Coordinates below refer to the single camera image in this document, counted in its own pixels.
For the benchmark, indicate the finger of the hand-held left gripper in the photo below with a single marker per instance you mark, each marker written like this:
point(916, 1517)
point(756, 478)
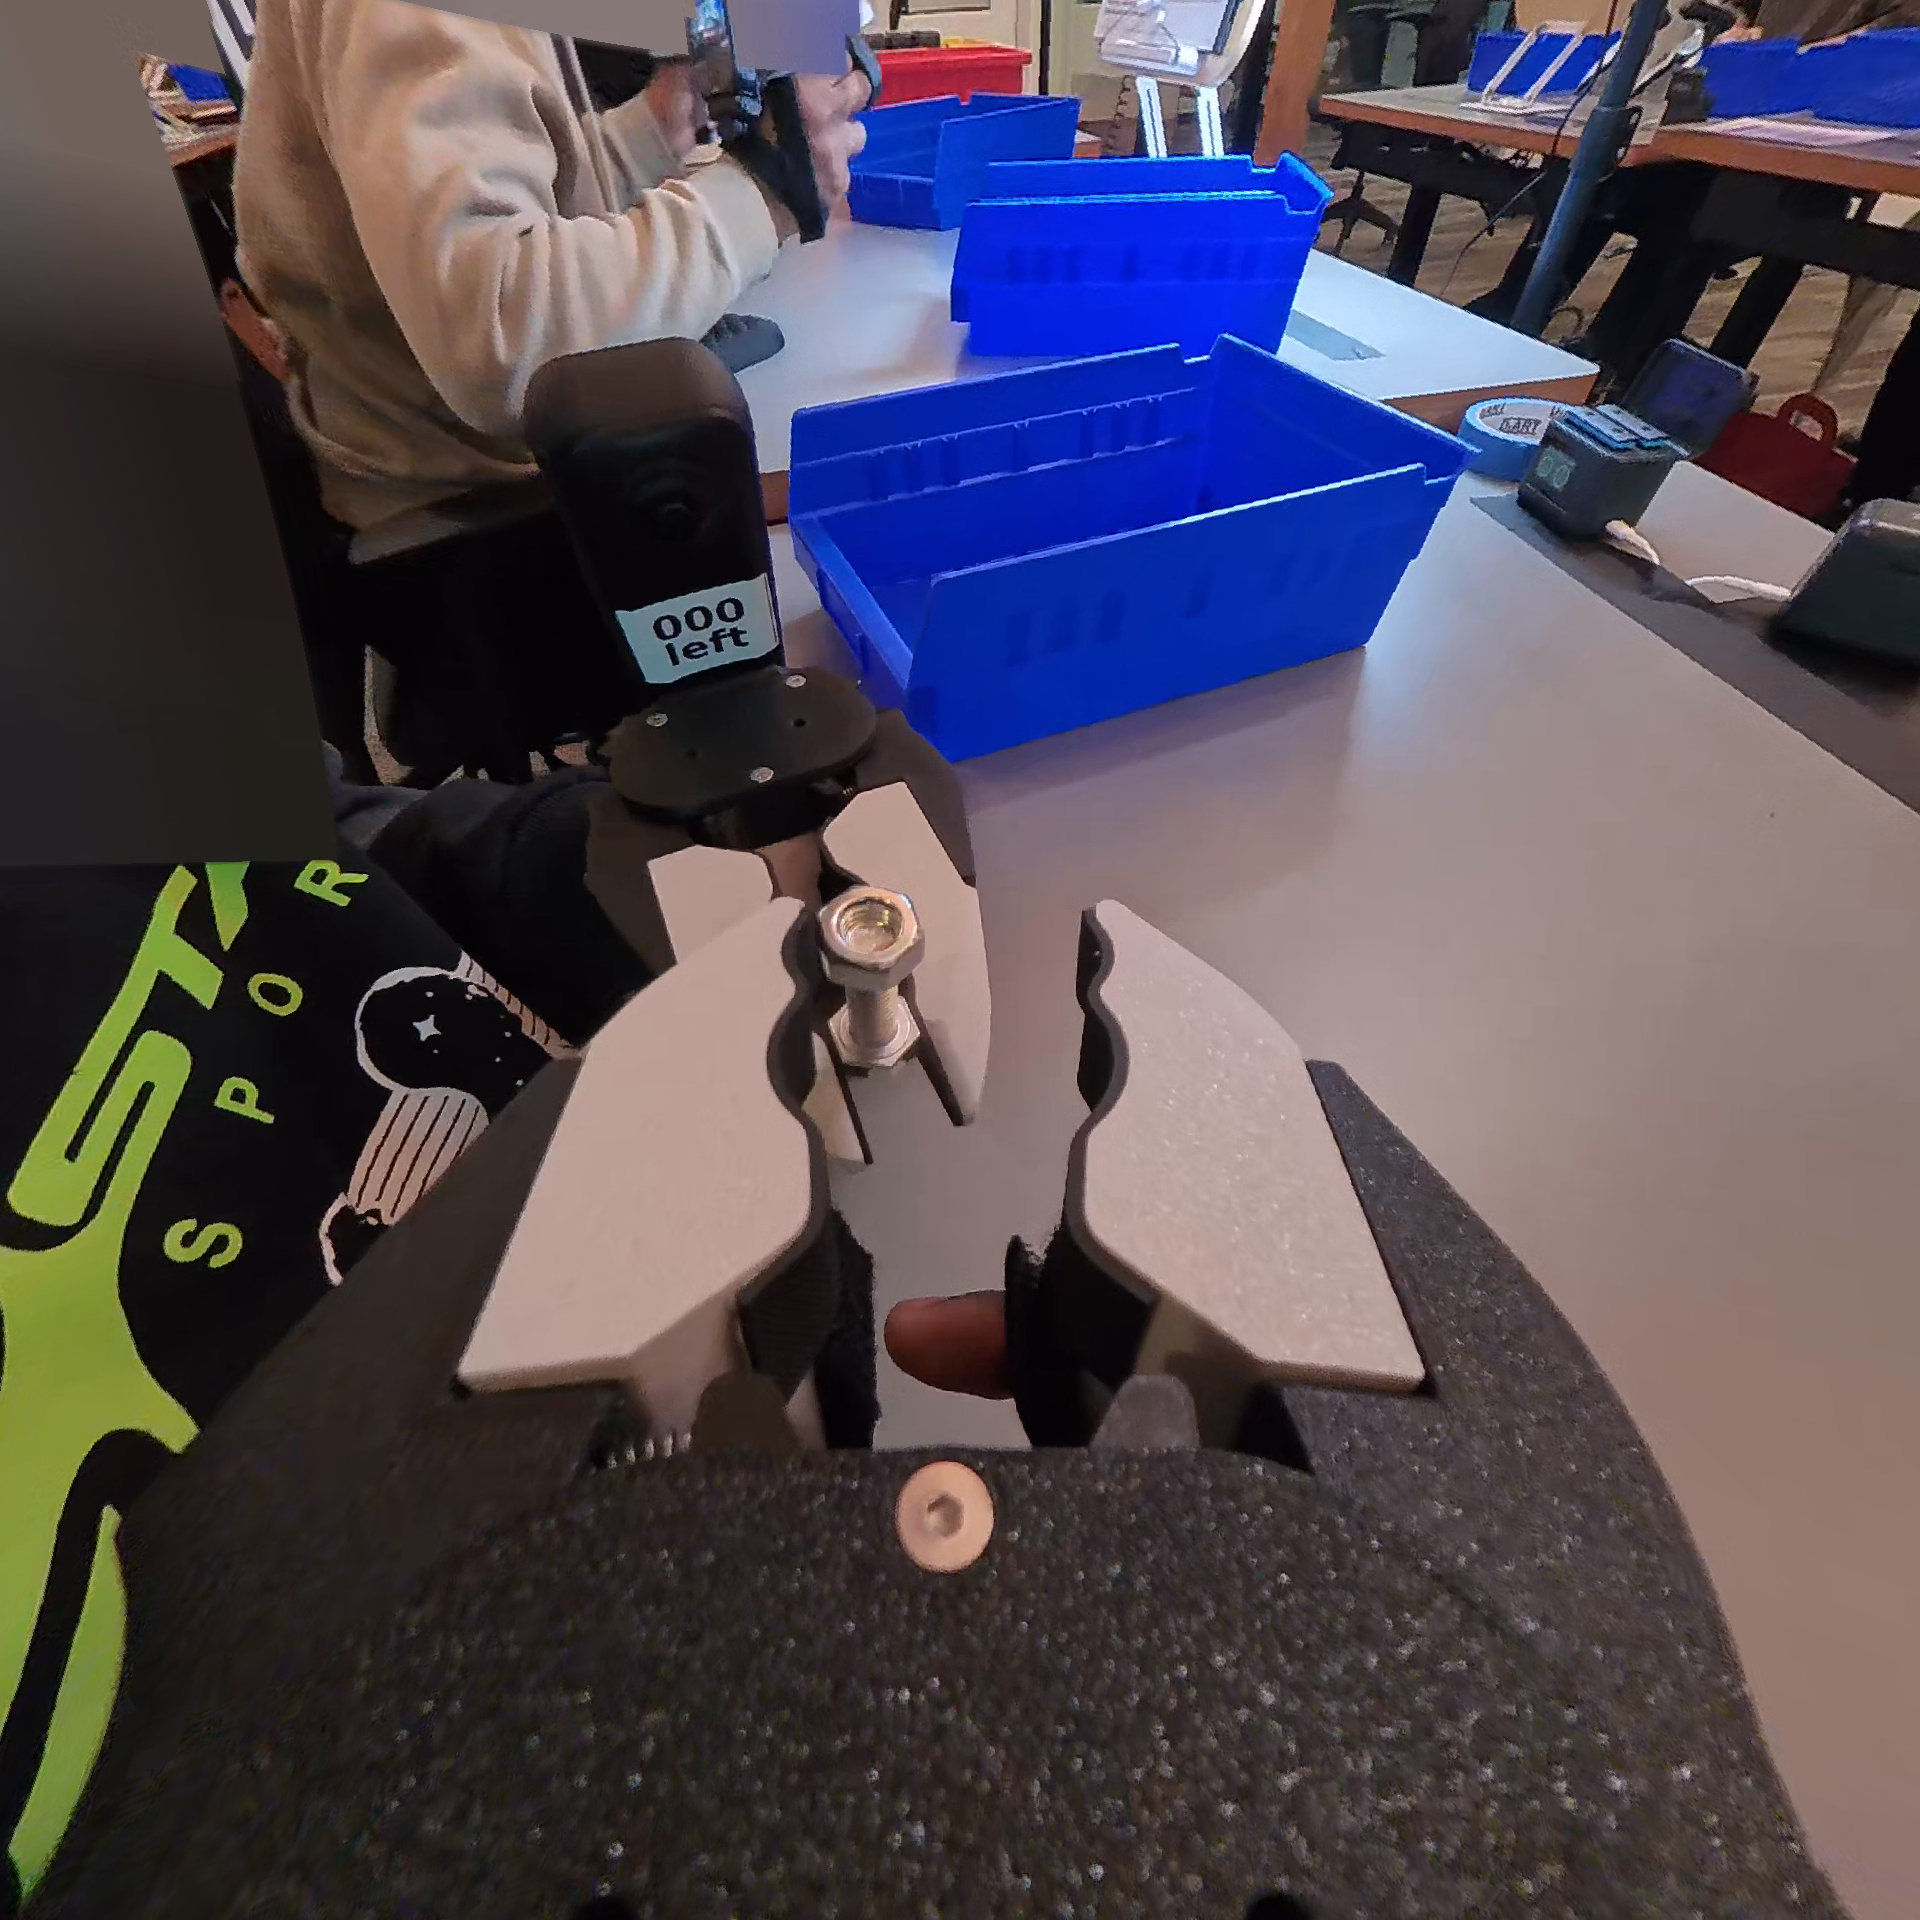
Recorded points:
point(948, 961)
point(707, 894)

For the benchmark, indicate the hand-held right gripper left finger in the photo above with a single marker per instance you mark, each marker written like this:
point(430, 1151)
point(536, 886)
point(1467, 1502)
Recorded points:
point(645, 1201)

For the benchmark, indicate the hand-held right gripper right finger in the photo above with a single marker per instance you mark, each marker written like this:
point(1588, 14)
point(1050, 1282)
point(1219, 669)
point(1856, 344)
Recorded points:
point(1229, 1201)

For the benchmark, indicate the silver hex bolt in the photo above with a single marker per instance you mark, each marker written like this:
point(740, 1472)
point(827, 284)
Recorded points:
point(873, 1026)

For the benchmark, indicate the blue plastic bin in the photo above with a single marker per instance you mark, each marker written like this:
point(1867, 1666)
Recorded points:
point(1171, 602)
point(1816, 76)
point(1141, 271)
point(961, 165)
point(1539, 60)

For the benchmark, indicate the person's left forearm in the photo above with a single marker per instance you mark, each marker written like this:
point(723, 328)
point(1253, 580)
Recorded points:
point(497, 886)

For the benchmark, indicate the black printed shirt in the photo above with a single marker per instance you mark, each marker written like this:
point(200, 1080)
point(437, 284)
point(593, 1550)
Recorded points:
point(181, 1201)

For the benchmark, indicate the red plastic bin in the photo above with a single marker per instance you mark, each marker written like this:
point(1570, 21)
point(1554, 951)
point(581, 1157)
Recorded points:
point(956, 73)

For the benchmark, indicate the roll-up banner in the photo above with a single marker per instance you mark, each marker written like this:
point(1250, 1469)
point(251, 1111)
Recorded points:
point(1164, 46)

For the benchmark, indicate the blue tape roll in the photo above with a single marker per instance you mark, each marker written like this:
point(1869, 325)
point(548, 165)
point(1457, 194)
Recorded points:
point(1509, 436)

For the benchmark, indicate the black and blue device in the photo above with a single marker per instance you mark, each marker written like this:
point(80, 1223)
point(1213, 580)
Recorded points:
point(1592, 477)

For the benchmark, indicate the grey tool case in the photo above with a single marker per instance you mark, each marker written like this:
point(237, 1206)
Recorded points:
point(1860, 585)

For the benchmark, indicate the red bag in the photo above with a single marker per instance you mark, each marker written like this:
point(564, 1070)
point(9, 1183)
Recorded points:
point(1793, 457)

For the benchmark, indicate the dark blue bag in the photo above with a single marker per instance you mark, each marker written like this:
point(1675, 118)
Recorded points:
point(1697, 391)

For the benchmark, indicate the studio light on stand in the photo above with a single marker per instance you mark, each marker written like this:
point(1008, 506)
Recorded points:
point(1582, 165)

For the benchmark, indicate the long wooden desk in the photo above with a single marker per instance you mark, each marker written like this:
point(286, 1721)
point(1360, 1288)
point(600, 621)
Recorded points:
point(1680, 145)

